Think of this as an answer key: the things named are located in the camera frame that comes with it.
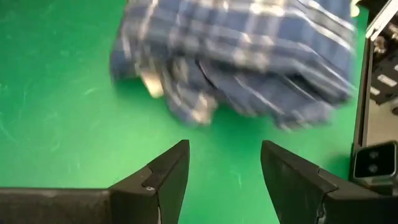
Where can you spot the blue plaid shirt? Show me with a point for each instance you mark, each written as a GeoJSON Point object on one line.
{"type": "Point", "coordinates": [233, 46]}

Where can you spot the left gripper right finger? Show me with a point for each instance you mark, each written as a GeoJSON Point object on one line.
{"type": "Point", "coordinates": [295, 193]}

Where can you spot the yellow shirt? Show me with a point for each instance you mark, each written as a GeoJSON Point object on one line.
{"type": "Point", "coordinates": [354, 7]}

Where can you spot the black aluminium table frame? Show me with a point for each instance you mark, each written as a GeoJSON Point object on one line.
{"type": "Point", "coordinates": [362, 93]}

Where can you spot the small black stereo camera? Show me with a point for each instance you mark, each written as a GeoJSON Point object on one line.
{"type": "Point", "coordinates": [373, 161]}

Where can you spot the green table mat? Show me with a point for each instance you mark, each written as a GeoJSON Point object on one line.
{"type": "Point", "coordinates": [62, 93]}

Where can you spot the black box with white labels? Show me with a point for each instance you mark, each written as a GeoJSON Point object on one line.
{"type": "Point", "coordinates": [385, 77]}

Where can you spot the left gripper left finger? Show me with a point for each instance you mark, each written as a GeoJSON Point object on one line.
{"type": "Point", "coordinates": [161, 189]}

